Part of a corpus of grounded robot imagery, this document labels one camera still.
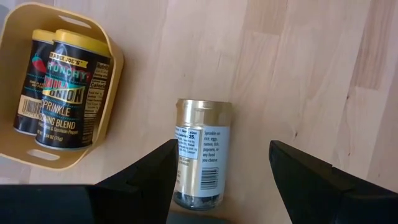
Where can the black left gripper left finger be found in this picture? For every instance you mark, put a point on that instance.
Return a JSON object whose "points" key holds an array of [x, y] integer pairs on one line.
{"points": [[146, 183]]}

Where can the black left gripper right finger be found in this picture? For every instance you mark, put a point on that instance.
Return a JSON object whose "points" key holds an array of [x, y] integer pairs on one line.
{"points": [[295, 180]]}

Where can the gold-lidded jar white label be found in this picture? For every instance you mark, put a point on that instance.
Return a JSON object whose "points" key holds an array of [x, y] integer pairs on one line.
{"points": [[211, 146]]}

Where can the black tin colourful onion print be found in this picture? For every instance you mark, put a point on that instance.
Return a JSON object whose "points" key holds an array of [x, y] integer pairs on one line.
{"points": [[68, 102]]}

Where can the black tin red pepper print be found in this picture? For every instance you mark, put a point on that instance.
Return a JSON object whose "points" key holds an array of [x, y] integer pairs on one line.
{"points": [[31, 87]]}

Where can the small yellow plastic bin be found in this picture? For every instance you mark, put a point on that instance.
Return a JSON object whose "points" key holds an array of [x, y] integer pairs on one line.
{"points": [[12, 62]]}

